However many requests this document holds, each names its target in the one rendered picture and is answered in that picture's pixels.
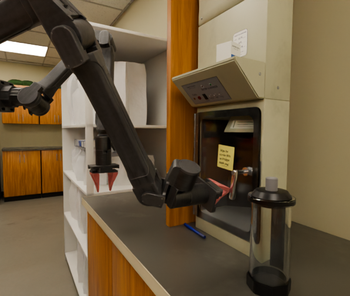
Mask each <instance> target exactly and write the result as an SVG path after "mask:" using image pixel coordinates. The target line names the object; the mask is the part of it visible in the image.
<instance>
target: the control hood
mask: <svg viewBox="0 0 350 296"><path fill-rule="evenodd" d="M215 76H216V77H217V78H218V79H219V81H220V82H221V84H222V85H223V86H224V88H225V90H226V91H227V93H228V94H229V95H230V97H231V98H232V99H229V100H221V101H216V102H208V103H201V104H196V105H195V104H194V102H193V101H192V100H191V99H190V97H189V96H188V94H187V93H186V92H185V90H184V89H183V88H182V86H183V85H187V84H189V83H194V82H198V81H200V80H204V79H208V78H212V77H215ZM264 79H265V63H264V62H262V61H258V60H253V59H247V58H242V57H239V56H233V57H230V58H227V59H224V60H221V61H219V62H216V63H212V64H210V65H207V66H204V67H202V68H198V69H196V70H192V71H190V72H187V73H184V74H182V75H178V76H175V77H173V78H172V81H173V83H174V84H175V85H176V86H177V88H178V89H179V91H180V92H181V93H182V94H183V96H184V97H185V98H186V99H187V101H188V102H189V104H190V105H191V106H192V107H203V106H211V105H220V104H225V103H234V102H243V101H248V100H257V99H263V98H264Z"/></svg>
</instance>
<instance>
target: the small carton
mask: <svg viewBox="0 0 350 296"><path fill-rule="evenodd" d="M240 54H241V45H239V44H237V43H235V42H233V41H228V42H224V43H221V44H218V45H217V54H216V62H219V61H221V60H224V59H227V58H230V57H233V56H239V57H240Z"/></svg>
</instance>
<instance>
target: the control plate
mask: <svg viewBox="0 0 350 296"><path fill-rule="evenodd" d="M209 83H211V84H212V86H210V85H209ZM201 85H203V86H204V87H203V88H202V87H201ZM182 88H183V89H184V90H185V92H186V93H187V94H188V96H189V97H190V99H191V100H192V101H193V102H194V104H195V105H196V104H201V103H208V102H216V101H221V100H229V99H232V98H231V97H230V95H229V94H228V93H227V91H226V90H225V88H224V86H223V85H222V84H221V82H220V81H219V79H218V78H217V77H216V76H215V77H212V78H208V79H204V80H200V81H198V82H194V83H189V84H187V85H183V86H182ZM219 92H220V93H221V95H219ZM214 93H215V94H216V96H214ZM202 94H206V96H207V97H208V99H207V100H205V98H204V97H203V95H202ZM209 95H211V96H210V97H209ZM198 96H200V97H201V100H200V99H198ZM193 98H196V99H195V100H194V99H193Z"/></svg>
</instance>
